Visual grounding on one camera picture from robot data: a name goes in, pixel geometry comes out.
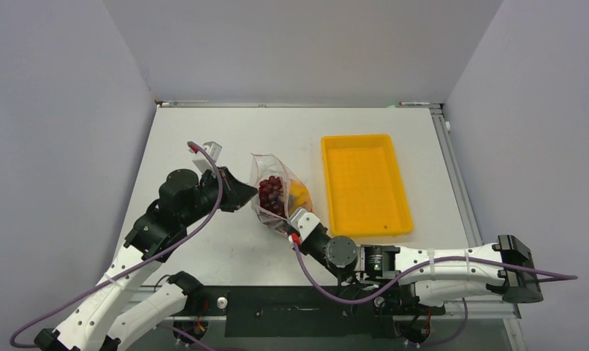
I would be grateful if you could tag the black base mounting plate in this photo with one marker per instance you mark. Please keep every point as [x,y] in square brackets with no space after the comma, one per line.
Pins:
[302,311]

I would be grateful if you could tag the red grape bunch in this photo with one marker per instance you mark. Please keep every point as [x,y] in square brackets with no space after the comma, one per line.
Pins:
[271,195]

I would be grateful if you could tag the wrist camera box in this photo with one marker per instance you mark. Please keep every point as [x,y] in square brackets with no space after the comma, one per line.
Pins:
[303,223]
[204,156]

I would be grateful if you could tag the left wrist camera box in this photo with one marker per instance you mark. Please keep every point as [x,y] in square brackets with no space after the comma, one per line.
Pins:
[204,156]

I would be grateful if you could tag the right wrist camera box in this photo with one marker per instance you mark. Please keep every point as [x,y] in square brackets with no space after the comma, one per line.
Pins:
[303,223]

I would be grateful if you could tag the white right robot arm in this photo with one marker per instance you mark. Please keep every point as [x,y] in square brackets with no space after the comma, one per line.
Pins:
[426,277]

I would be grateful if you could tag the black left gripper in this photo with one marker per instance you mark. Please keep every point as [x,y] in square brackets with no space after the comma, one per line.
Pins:
[235,192]

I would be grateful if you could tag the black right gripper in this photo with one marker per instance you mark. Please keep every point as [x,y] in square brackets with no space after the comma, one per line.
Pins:
[308,238]

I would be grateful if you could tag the aluminium frame rail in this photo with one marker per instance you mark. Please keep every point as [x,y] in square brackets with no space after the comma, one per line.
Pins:
[464,206]
[204,104]

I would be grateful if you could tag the yellow plastic tray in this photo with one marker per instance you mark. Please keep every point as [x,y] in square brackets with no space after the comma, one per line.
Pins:
[365,192]

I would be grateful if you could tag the clear zip top bag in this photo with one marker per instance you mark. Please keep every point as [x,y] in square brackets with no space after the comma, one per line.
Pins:
[263,166]

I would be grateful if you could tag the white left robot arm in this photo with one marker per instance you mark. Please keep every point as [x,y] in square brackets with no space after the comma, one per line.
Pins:
[150,242]

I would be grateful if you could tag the aluminium frame rail back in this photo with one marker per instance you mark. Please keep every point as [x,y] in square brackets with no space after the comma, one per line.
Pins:
[204,104]

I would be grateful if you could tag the aluminium frame rail right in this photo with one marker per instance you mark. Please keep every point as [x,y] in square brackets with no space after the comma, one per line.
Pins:
[464,206]

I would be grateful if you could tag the yellow bell pepper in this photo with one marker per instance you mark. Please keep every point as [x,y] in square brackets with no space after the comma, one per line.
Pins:
[299,197]

